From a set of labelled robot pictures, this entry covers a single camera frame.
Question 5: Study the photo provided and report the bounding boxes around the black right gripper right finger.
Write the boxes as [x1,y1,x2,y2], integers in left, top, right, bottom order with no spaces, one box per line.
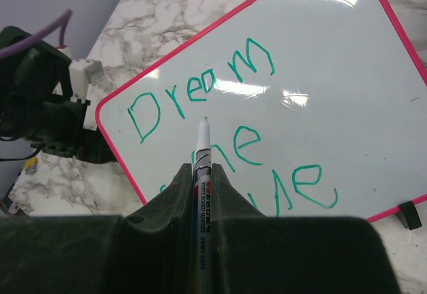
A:
[211,164,400,293]

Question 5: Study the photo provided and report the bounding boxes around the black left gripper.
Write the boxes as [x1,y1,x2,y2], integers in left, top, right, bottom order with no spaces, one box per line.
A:
[29,100,115,164]

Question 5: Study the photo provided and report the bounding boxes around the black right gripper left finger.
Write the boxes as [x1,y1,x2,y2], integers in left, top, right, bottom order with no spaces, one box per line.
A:
[1,164,192,293]

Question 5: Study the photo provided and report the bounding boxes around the green white whiteboard marker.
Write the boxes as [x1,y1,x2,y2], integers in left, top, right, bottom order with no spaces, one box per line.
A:
[193,117,212,293]

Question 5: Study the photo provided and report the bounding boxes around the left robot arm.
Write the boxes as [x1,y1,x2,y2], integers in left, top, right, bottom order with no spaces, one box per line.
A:
[1,41,116,164]

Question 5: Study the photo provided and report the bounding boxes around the pink framed whiteboard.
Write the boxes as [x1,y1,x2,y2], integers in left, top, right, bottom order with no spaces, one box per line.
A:
[95,0,426,221]

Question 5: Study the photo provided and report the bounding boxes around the yellow grey small object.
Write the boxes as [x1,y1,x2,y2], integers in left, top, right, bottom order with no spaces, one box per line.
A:
[23,157,37,175]

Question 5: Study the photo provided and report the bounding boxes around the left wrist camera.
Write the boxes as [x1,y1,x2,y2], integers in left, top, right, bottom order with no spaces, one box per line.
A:
[57,47,104,103]

